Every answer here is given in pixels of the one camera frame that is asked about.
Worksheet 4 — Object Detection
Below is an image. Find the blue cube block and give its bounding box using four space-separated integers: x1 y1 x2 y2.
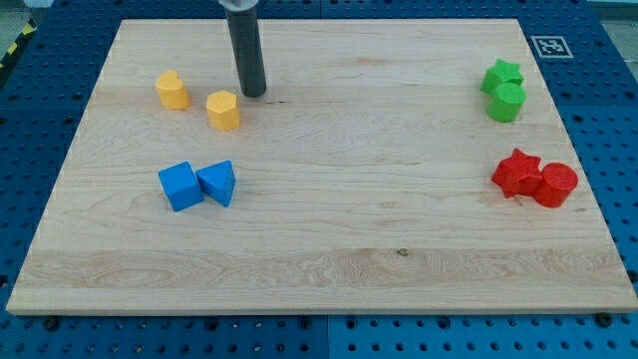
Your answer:
158 162 204 211

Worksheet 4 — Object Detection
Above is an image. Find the yellow heart block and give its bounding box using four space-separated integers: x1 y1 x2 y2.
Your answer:
155 70 190 110

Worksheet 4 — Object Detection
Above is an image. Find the green star block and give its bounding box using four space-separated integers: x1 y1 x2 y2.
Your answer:
479 59 524 95

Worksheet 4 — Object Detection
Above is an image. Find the green cylinder block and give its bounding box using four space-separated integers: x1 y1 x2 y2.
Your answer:
486 83 526 123

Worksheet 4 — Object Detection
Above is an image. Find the light wooden board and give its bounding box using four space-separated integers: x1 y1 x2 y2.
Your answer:
7 19 637 316

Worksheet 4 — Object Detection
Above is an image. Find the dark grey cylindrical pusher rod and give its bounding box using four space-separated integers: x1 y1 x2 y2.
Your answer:
223 4 267 98

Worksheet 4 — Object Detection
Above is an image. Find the white fiducial marker tag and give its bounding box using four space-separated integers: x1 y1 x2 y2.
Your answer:
530 35 573 59

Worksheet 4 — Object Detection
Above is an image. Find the red star block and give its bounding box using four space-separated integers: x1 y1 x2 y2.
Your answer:
491 149 542 198

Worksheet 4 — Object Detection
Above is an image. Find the yellow hexagon block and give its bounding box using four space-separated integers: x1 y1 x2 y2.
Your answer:
205 90 240 132

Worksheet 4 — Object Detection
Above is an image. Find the silver rod mount collar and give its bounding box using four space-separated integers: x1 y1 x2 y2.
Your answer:
217 0 259 10

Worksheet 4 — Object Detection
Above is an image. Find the red cylinder block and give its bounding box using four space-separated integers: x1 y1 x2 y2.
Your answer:
532 163 578 208

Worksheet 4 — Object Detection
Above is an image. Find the blue triangle block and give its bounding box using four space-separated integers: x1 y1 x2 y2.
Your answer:
195 161 236 207

